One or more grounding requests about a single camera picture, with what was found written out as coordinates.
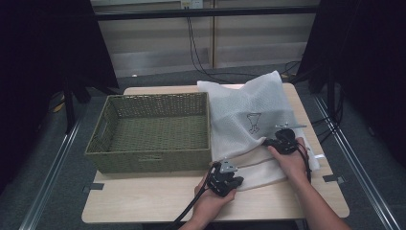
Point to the yellow floor object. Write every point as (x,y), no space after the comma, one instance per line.
(59,107)

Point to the white wall socket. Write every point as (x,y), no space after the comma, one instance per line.
(191,4)

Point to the green woven basket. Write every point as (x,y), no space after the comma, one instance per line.
(153,159)

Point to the black curtain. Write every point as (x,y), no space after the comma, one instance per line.
(367,64)
(38,64)

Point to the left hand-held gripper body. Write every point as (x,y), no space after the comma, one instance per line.
(223,180)

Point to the black metal stand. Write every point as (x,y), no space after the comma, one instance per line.
(69,108)

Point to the person's left hand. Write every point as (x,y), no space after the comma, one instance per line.
(210,204)

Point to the white mesh laundry bag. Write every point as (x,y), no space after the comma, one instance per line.
(242,105)

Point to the person's right hand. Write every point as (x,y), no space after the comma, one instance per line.
(292,166)

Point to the black horizontal bar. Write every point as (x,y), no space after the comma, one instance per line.
(204,12)

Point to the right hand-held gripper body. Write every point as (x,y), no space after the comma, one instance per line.
(285,140)

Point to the metal floor rail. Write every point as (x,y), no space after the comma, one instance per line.
(48,182)
(360,172)

